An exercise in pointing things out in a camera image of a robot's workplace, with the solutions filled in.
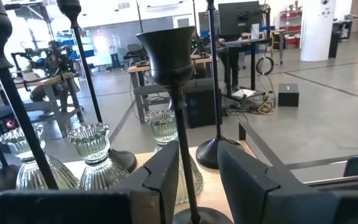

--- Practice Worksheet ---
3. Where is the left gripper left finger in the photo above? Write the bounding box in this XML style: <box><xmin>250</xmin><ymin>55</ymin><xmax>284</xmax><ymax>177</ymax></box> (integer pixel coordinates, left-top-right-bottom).
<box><xmin>0</xmin><ymin>140</ymin><xmax>180</xmax><ymax>224</ymax></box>

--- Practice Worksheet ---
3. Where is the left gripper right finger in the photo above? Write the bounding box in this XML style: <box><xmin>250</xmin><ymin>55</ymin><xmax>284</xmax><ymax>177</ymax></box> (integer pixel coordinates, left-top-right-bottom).
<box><xmin>218</xmin><ymin>140</ymin><xmax>358</xmax><ymax>224</ymax></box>

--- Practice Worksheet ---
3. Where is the ribbed clear glass candle holder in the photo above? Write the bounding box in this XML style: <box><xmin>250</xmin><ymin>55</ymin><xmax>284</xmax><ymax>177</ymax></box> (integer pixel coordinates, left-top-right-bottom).
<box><xmin>67</xmin><ymin>122</ymin><xmax>131</xmax><ymax>191</ymax></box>
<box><xmin>144</xmin><ymin>108</ymin><xmax>204</xmax><ymax>205</ymax></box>
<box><xmin>0</xmin><ymin>123</ymin><xmax>81</xmax><ymax>191</ymax></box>

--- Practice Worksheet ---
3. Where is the computer tower pink light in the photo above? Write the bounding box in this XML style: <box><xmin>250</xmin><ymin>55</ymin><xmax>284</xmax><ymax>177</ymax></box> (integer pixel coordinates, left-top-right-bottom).
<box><xmin>0</xmin><ymin>105</ymin><xmax>21</xmax><ymax>153</ymax></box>

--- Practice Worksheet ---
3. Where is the black box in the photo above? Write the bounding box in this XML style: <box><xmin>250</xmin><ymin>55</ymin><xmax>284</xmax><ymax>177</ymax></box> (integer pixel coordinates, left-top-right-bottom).
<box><xmin>277</xmin><ymin>82</ymin><xmax>300</xmax><ymax>108</ymax></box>

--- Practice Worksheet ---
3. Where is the white paper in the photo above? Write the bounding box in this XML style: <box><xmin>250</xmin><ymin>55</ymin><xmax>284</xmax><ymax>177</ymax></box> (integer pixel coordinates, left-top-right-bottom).
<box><xmin>231</xmin><ymin>88</ymin><xmax>257</xmax><ymax>100</ymax></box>

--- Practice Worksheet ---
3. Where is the wooden workbench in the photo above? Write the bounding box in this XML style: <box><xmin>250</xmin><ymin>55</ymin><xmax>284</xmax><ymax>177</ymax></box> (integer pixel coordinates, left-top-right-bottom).
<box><xmin>127</xmin><ymin>55</ymin><xmax>214</xmax><ymax>124</ymax></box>
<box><xmin>0</xmin><ymin>72</ymin><xmax>85</xmax><ymax>138</ymax></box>

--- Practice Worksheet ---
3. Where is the black computer tower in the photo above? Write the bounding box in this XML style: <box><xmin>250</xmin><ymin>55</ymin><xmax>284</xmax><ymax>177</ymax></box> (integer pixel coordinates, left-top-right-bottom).
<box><xmin>183</xmin><ymin>78</ymin><xmax>223</xmax><ymax>129</ymax></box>

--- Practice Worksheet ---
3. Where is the grey metal bench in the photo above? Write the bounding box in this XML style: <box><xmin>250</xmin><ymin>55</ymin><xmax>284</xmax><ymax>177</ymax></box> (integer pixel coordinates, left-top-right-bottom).
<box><xmin>134</xmin><ymin>83</ymin><xmax>170</xmax><ymax>124</ymax></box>

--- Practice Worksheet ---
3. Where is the person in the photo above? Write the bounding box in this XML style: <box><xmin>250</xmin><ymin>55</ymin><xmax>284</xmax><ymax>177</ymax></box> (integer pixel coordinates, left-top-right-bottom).
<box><xmin>109</xmin><ymin>45</ymin><xmax>121</xmax><ymax>69</ymax></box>
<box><xmin>29</xmin><ymin>40</ymin><xmax>80</xmax><ymax>103</ymax></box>

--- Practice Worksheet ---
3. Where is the black standing desk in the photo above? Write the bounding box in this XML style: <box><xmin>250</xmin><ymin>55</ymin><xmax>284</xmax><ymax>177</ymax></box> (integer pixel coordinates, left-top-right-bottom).
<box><xmin>221</xmin><ymin>39</ymin><xmax>267</xmax><ymax>100</ymax></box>

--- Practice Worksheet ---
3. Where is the white pillar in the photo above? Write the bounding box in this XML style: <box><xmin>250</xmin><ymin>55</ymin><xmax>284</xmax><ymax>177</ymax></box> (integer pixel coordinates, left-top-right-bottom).
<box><xmin>300</xmin><ymin>0</ymin><xmax>337</xmax><ymax>62</ymax></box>

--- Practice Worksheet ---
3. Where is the red storage shelf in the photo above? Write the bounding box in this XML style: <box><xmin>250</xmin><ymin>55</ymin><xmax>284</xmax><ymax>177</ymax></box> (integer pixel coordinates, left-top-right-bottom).
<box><xmin>280</xmin><ymin>10</ymin><xmax>303</xmax><ymax>47</ymax></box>

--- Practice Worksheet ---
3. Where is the black monitor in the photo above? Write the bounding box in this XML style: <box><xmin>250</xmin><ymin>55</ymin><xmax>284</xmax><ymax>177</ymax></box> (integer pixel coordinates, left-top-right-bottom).
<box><xmin>218</xmin><ymin>1</ymin><xmax>263</xmax><ymax>37</ymax></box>

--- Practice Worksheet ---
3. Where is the black metal table frame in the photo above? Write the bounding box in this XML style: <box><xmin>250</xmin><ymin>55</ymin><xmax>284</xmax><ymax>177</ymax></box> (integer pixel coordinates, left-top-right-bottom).
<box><xmin>305</xmin><ymin>172</ymin><xmax>358</xmax><ymax>191</ymax></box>

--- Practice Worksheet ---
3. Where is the wooden shelf black frame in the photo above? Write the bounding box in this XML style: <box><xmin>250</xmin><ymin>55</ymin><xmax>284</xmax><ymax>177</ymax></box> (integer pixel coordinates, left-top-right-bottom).
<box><xmin>60</xmin><ymin>121</ymin><xmax>295</xmax><ymax>224</ymax></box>

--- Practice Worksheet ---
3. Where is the yellow floor cable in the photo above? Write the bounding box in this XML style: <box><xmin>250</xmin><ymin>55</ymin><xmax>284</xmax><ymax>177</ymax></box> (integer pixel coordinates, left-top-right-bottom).
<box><xmin>256</xmin><ymin>101</ymin><xmax>276</xmax><ymax>116</ymax></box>

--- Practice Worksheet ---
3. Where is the coiled black cable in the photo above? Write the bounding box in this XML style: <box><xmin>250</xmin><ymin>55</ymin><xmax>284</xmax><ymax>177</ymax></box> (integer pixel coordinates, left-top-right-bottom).
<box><xmin>255</xmin><ymin>55</ymin><xmax>275</xmax><ymax>76</ymax></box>

